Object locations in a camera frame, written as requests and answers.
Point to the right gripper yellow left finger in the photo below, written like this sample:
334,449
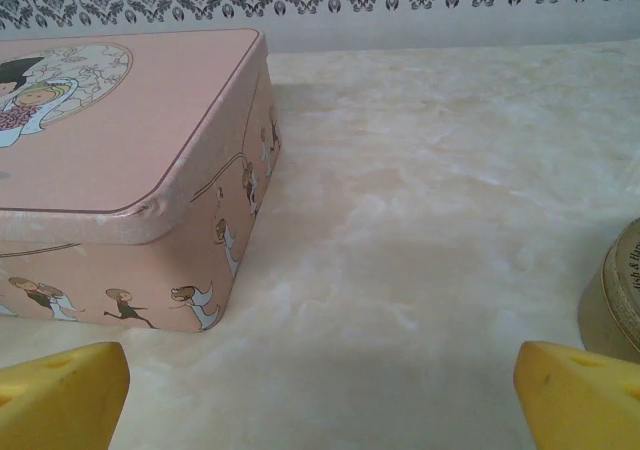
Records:
60,400

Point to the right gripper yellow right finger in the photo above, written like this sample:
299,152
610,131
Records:
585,405

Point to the pink wedding cartoon tin box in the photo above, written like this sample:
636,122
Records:
125,145

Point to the round gold tin red lid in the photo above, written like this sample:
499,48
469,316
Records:
612,295

